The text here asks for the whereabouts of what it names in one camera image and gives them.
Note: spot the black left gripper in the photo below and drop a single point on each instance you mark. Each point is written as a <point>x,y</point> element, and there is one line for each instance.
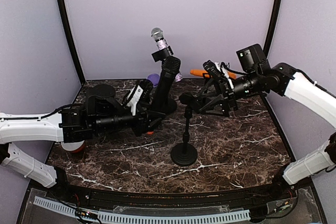
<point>140,123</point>

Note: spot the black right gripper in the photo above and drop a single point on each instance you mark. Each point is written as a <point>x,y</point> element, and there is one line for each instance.
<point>226,98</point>

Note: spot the tall stand large clip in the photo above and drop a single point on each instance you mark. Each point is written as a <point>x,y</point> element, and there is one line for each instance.
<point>170,67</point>

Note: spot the orange toy microphone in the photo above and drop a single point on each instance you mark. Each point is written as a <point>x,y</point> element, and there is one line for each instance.
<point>198,73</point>

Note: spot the purple toy microphone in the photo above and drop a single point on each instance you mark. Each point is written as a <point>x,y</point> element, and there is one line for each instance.
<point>154,78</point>

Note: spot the small black stand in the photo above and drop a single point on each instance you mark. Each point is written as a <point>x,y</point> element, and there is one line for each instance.
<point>204,75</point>
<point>184,154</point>

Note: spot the black microphone orange cap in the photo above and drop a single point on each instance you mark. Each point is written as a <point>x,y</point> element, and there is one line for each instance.
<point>162,105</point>

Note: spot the glitter microphone silver head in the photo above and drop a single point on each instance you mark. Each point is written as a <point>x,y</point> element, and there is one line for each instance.
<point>160,41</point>

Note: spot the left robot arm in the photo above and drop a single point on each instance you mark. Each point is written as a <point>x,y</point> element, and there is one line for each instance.
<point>73,124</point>

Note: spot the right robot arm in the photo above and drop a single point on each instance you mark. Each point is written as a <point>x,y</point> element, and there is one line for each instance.
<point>285,80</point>

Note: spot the white cup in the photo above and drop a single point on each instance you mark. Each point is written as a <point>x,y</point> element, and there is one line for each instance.
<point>74,147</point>

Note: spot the black table front rail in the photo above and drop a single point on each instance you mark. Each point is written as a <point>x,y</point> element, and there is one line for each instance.
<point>247,198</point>

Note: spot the white cable duct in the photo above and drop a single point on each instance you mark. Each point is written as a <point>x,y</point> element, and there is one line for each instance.
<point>144,215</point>

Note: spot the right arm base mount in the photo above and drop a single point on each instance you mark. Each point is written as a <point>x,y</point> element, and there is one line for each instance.
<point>279,185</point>

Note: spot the right black corner post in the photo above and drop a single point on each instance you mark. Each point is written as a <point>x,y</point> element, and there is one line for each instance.
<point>272,26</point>

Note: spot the black corner post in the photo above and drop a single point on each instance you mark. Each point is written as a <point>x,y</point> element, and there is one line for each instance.
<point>272,26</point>
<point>70,40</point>

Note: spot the left black corner post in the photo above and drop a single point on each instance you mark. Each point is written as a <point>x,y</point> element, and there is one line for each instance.
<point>70,40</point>

